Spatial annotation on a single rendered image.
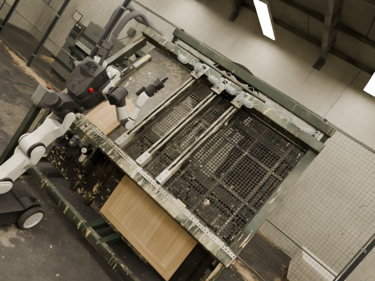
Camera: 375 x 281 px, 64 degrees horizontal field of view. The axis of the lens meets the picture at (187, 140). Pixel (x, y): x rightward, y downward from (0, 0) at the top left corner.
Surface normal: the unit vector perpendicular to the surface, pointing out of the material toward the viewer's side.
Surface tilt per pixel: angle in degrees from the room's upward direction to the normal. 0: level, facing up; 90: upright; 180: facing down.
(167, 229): 90
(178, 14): 90
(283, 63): 90
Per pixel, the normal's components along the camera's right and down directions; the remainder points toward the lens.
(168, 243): -0.35, -0.10
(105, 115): 0.00, -0.49
